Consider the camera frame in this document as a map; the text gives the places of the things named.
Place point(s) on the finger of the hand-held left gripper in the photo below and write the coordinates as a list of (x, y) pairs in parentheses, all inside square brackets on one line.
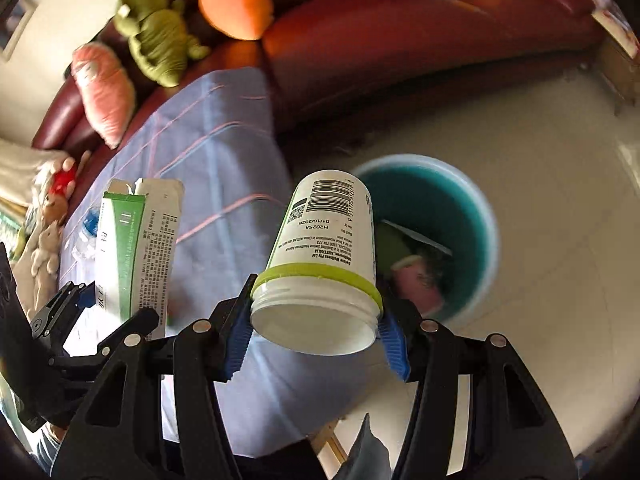
[(88, 294), (147, 320)]

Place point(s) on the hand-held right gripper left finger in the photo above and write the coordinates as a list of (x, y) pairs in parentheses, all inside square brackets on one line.
[(235, 345)]

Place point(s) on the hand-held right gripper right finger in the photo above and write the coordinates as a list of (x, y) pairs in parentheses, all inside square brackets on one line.
[(395, 350)]

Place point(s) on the clear water bottle blue label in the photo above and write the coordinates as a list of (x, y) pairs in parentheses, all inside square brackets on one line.
[(89, 232)]

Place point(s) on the pink cartoon paper cup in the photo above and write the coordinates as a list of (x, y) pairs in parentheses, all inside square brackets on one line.
[(417, 282)]

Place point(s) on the green and white carton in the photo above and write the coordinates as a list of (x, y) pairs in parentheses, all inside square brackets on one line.
[(150, 240)]

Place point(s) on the white jar green label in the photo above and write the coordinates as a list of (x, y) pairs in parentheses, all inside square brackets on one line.
[(325, 230)]

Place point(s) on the teal plastic bucket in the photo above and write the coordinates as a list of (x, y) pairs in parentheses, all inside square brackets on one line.
[(440, 190)]

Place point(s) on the beige rabbit plush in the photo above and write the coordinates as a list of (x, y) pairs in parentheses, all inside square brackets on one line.
[(45, 252)]

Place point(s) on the brown teddy bear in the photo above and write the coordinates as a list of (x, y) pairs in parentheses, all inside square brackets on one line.
[(52, 207)]

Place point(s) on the blue grey cloth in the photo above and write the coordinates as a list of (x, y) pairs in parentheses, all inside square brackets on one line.
[(370, 455)]

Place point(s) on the wooden table leg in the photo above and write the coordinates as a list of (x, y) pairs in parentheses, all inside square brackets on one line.
[(334, 440)]

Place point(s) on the blue checked tablecloth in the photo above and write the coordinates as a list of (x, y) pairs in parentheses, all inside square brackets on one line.
[(220, 160)]

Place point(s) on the pink rabbit plush pillow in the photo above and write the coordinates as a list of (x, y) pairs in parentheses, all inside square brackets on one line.
[(102, 90)]

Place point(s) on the green dinosaur plush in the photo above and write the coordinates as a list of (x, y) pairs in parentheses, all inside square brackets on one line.
[(155, 35)]

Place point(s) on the dark red leather sofa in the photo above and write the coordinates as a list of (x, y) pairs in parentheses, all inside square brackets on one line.
[(400, 45)]

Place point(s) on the orange carrot rabbit plush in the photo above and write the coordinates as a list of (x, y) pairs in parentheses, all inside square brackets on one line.
[(237, 0)]

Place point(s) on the wooden side cabinet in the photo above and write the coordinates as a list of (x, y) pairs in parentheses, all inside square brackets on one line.
[(620, 60)]

